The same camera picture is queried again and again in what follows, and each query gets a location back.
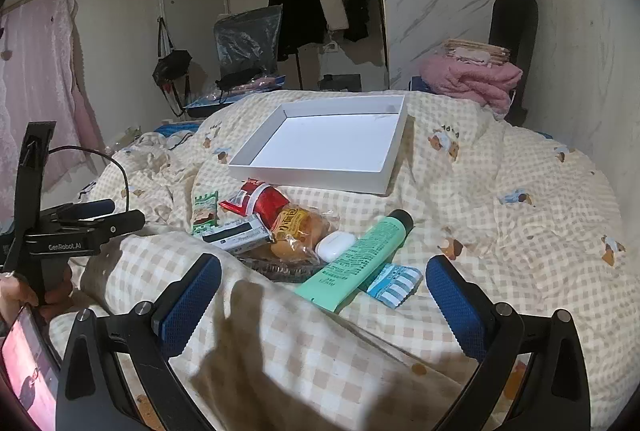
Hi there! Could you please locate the red snack packet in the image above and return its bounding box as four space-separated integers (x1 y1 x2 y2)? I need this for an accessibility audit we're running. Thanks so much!
218 178 292 232

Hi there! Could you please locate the bread bun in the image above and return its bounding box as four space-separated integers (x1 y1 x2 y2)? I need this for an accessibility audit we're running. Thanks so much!
270 204 332 262

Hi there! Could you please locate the black and white carton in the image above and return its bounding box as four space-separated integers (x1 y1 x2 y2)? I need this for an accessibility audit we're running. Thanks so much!
201 214 277 254

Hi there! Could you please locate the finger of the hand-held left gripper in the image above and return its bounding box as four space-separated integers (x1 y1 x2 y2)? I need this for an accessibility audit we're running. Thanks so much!
92 210 147 238
42 198 117 221

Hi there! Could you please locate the black hanging garment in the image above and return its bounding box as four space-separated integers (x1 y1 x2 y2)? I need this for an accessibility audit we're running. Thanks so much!
344 0 372 43

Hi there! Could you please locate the green and white snack packet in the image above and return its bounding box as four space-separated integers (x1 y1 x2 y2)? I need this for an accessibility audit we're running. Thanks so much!
191 190 221 237

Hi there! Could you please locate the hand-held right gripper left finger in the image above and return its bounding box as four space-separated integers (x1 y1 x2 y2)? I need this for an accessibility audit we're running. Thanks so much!
55 252 223 431

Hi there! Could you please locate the folded pink blanket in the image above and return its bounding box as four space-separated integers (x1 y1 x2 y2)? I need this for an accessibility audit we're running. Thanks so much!
419 56 523 119

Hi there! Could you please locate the blue striped candy packet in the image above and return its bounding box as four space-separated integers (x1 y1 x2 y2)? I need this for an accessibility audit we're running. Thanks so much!
366 262 424 309

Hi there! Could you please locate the white earbuds case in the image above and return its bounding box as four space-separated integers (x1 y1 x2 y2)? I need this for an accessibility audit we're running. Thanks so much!
315 231 357 263

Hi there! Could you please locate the white shallow cardboard box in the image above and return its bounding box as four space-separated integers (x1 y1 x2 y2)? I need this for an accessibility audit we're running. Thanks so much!
227 94 408 197

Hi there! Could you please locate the smartphone with pink screen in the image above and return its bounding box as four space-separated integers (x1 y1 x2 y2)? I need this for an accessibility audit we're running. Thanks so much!
0 303 63 431

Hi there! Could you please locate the black handbag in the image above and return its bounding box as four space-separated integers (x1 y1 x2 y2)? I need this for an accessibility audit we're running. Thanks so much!
151 17 193 117

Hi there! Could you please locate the blue storage bag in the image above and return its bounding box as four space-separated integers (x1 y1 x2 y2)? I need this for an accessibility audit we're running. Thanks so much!
182 76 286 119

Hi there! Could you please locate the pink curtain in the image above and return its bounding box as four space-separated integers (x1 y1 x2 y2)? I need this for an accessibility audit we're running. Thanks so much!
0 0 106 222

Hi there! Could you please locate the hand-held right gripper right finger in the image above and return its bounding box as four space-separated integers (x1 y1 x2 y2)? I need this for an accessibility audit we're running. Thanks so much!
426 255 592 431

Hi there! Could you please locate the black cable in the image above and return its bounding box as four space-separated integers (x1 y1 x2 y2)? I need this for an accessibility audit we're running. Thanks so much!
45 145 131 214

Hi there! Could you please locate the stack of beige cloths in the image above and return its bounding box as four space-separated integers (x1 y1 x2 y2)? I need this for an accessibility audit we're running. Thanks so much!
445 38 512 67

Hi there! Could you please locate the black hanging coat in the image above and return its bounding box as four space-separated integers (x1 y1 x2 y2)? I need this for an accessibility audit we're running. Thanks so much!
267 0 328 62

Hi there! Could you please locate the green cream tube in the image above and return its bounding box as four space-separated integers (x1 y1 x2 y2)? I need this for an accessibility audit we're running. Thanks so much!
294 210 415 313

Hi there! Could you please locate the grey transparent plastic bag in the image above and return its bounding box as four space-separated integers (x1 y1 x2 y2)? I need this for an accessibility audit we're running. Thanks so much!
214 5 283 79

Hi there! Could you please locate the person's left hand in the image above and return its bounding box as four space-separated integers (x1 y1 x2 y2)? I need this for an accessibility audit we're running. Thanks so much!
0 272 76 327

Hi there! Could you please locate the black box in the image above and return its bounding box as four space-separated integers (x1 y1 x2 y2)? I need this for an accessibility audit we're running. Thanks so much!
320 74 362 93

